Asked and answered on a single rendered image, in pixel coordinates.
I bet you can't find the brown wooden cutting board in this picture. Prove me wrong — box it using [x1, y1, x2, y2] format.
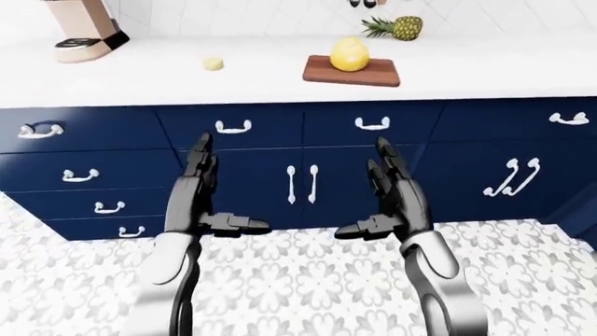
[301, 54, 402, 88]

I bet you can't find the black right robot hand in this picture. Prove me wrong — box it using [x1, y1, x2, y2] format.
[334, 135, 436, 244]

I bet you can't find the pineapple with green crown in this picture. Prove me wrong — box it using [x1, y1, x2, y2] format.
[361, 14, 424, 42]

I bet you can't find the navy blue cabinet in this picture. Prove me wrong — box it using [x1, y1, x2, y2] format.
[0, 96, 597, 252]

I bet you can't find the white vertical door handle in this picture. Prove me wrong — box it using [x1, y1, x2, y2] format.
[482, 158, 521, 197]
[502, 157, 542, 197]
[307, 163, 320, 204]
[285, 165, 298, 205]

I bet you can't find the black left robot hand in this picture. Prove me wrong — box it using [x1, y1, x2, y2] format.
[164, 131, 272, 238]

